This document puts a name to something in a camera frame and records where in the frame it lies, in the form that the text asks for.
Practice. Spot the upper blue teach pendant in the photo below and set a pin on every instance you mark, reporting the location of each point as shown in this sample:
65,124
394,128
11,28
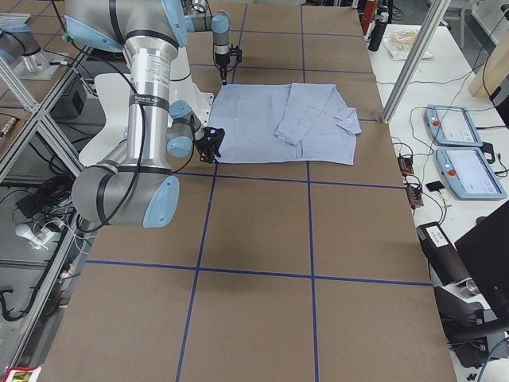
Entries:
451,126

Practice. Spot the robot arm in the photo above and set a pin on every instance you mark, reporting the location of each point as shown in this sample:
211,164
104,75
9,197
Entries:
200,18
133,184

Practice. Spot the black monitor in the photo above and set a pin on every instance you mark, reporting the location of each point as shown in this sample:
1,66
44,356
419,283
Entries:
484,252

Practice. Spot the black water bottle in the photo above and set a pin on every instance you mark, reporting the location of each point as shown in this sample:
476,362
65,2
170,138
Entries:
378,31

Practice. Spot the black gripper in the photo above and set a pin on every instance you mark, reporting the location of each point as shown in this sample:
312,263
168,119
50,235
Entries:
205,150
221,60

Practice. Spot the light blue striped shirt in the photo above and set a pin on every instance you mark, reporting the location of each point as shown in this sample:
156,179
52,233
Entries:
285,123

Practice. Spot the aluminium frame post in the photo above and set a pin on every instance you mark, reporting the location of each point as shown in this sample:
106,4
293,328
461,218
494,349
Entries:
425,34

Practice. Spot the white chair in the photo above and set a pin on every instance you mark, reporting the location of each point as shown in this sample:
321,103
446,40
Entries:
110,143

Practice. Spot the blue teach pendant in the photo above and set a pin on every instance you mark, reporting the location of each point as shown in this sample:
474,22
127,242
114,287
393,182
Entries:
468,174
451,126

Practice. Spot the lower blue teach pendant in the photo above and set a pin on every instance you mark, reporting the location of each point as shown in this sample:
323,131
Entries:
468,174

